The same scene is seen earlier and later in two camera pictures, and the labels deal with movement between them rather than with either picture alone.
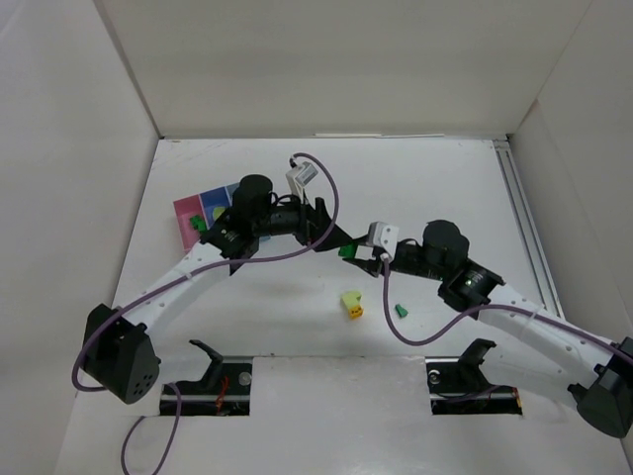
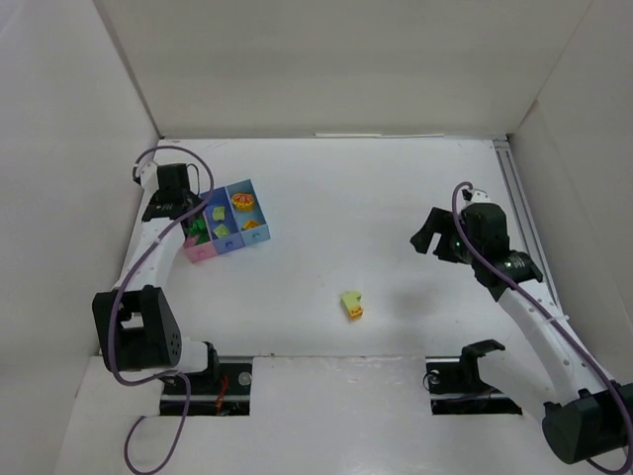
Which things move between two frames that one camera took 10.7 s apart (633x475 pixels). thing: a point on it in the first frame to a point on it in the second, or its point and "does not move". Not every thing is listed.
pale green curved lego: [218, 211] does not move
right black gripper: [384, 262] to [442, 237]
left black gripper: [311, 221] to [168, 209]
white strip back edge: [380, 135] does not move
